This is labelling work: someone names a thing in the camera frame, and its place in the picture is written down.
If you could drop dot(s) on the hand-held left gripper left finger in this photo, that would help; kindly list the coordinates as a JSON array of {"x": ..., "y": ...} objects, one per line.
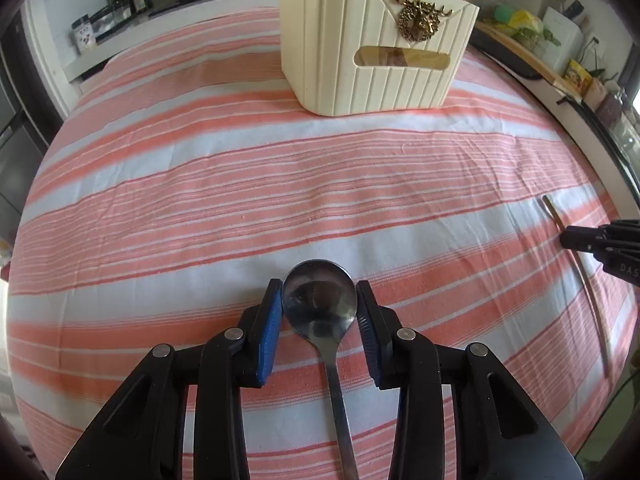
[{"x": 267, "y": 340}]

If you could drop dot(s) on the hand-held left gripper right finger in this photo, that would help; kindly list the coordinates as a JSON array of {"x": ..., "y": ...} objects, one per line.
[{"x": 367, "y": 340}]

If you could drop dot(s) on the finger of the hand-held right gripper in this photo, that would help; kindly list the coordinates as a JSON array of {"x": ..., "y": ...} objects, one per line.
[{"x": 585, "y": 240}]

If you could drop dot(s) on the round steel spoon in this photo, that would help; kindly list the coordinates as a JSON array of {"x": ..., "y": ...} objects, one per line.
[{"x": 320, "y": 300}]

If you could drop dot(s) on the cream ribbed utensil holder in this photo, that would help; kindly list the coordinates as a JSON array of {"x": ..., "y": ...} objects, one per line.
[{"x": 325, "y": 35}]

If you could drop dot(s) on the white countertop appliance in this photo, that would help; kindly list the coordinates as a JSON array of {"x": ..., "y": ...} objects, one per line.
[{"x": 605, "y": 150}]

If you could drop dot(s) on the glass jar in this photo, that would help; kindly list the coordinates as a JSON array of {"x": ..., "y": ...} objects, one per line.
[{"x": 614, "y": 102}]

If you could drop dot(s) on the yellow snack packet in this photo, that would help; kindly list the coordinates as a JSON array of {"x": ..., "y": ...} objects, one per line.
[{"x": 579, "y": 76}]

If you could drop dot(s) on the wooden cutting board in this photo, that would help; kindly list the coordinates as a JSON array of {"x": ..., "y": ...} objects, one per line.
[{"x": 530, "y": 57}]

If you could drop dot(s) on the black tray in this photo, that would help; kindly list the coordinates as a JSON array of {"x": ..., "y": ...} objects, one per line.
[{"x": 505, "y": 55}]

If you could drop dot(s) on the white knife block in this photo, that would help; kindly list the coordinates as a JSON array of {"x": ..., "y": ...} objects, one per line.
[{"x": 562, "y": 35}]

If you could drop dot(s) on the yellow-green plastic bag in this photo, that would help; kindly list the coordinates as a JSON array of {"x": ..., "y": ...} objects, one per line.
[{"x": 520, "y": 22}]

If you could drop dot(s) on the grey refrigerator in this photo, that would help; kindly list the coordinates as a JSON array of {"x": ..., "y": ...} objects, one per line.
[{"x": 15, "y": 150}]

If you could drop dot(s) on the white-labelled spice jar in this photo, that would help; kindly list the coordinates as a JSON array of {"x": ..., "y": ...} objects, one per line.
[{"x": 84, "y": 37}]

